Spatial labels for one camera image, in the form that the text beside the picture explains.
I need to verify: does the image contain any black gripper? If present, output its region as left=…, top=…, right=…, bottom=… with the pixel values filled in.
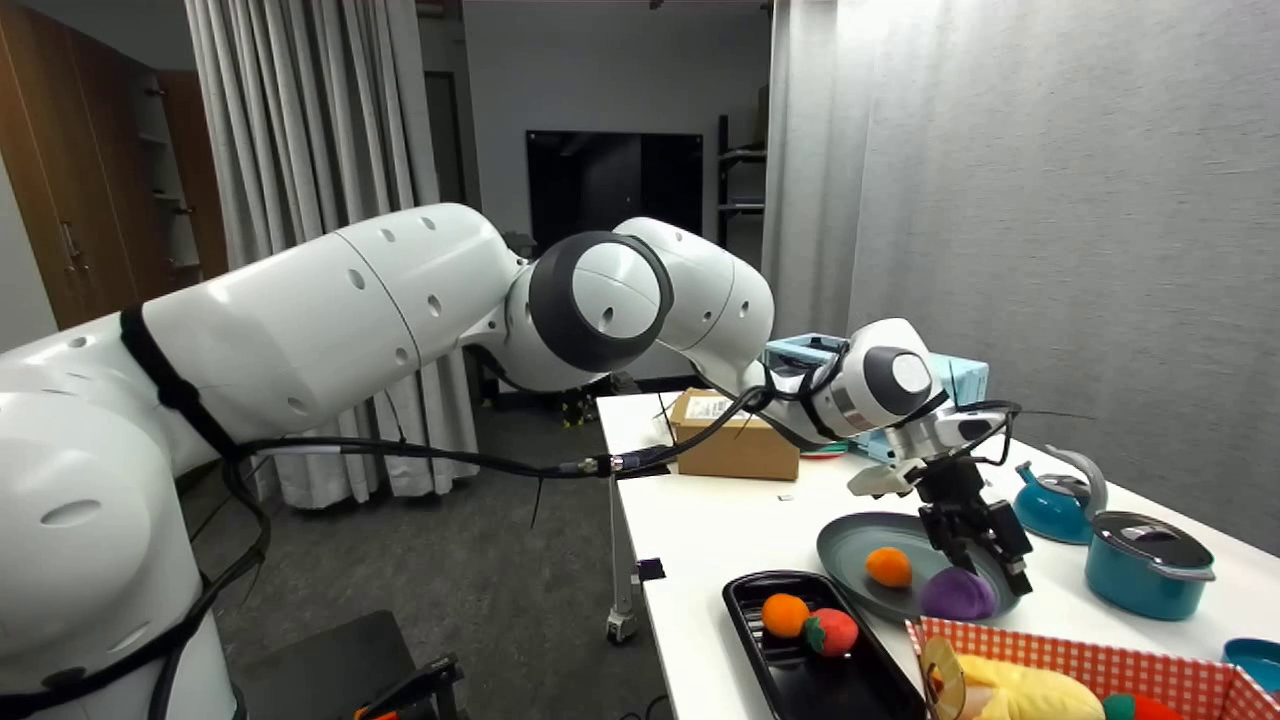
left=911, top=453, right=1041, bottom=602

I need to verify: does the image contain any purple plush eggplant toy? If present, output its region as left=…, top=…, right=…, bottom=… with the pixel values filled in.
left=918, top=565, right=1003, bottom=626

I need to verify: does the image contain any teal toy kettle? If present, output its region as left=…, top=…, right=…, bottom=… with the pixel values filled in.
left=1013, top=443, right=1111, bottom=548

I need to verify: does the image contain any grey oval plate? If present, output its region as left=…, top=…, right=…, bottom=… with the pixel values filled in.
left=813, top=508, right=1030, bottom=626

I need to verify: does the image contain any yellow plush toy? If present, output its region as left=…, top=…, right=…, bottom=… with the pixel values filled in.
left=954, top=654, right=1111, bottom=720

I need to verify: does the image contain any teal toy pot with lid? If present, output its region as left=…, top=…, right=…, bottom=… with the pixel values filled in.
left=1079, top=508, right=1221, bottom=626

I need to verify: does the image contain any red plush tomato toy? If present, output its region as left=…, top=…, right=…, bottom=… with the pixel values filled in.
left=802, top=605, right=864, bottom=666

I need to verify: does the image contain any black plastic tray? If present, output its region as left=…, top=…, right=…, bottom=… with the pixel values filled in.
left=721, top=569, right=933, bottom=720

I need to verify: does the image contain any small teal toy pan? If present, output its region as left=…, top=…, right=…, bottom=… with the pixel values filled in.
left=1221, top=638, right=1280, bottom=699

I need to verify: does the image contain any orange checked cardboard box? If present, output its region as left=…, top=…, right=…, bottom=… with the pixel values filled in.
left=910, top=613, right=1280, bottom=720

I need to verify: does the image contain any brown cardboard shipping box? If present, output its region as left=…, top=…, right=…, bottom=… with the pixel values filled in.
left=668, top=389, right=810, bottom=484

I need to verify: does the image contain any black metal shelf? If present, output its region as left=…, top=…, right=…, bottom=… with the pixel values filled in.
left=716, top=114, right=777, bottom=271

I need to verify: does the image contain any white pleated curtain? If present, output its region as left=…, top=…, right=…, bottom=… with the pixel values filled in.
left=182, top=0, right=484, bottom=513

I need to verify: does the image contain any brown wooden cabinet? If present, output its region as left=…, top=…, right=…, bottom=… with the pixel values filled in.
left=0, top=5, right=232, bottom=352

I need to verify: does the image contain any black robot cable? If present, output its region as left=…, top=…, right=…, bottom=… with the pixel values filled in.
left=224, top=383, right=777, bottom=484

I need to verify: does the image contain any black wall monitor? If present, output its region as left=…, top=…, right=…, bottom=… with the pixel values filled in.
left=524, top=130, right=707, bottom=253

